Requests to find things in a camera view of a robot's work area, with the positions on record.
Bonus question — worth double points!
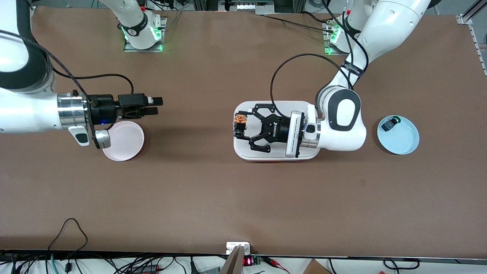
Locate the orange push button switch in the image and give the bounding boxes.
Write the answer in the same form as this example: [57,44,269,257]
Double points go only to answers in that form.
[233,112,248,137]

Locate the white lidded container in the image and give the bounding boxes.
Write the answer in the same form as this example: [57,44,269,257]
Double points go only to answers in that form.
[233,101,321,162]

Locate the pink round plate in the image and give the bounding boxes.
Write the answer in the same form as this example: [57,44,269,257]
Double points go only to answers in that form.
[102,121,145,162]

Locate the black blue small part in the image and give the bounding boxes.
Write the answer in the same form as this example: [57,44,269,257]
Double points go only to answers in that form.
[382,116,401,132]

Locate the light blue round plate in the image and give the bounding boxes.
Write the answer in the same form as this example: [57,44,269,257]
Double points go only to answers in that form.
[377,115,420,155]

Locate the brown cardboard piece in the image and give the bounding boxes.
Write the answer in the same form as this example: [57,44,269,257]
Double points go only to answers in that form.
[302,259,333,274]

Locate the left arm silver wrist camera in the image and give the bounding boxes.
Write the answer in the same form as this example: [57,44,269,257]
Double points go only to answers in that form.
[285,110,306,158]

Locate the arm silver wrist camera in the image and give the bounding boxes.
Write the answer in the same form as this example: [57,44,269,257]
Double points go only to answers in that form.
[285,110,306,158]
[89,114,112,150]

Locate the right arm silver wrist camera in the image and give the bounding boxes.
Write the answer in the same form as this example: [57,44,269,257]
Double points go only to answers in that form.
[89,114,112,150]

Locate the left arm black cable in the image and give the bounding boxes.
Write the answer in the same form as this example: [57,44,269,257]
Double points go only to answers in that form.
[270,0,369,116]

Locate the right arm long black cable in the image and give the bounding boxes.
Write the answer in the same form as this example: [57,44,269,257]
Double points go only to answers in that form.
[53,68,134,95]

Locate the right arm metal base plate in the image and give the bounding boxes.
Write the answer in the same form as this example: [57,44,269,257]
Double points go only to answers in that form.
[124,17,167,53]

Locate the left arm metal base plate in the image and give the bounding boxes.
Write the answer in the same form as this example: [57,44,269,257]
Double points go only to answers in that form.
[323,21,356,56]

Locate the black cable to base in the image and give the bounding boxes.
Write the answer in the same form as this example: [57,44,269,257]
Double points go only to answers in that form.
[263,11,338,32]

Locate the aluminium frame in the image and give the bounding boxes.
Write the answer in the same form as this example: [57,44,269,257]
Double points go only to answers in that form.
[193,0,307,16]

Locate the red clip wires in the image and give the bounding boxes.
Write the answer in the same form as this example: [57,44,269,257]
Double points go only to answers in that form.
[266,258,290,273]

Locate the grey camera mount beam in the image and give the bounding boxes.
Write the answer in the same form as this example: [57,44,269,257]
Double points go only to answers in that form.
[221,242,251,274]

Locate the thin black looped cable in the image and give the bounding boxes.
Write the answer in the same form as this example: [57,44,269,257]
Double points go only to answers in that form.
[48,218,89,253]

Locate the black coiled cable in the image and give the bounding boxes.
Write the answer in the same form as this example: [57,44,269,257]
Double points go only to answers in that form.
[384,258,420,271]

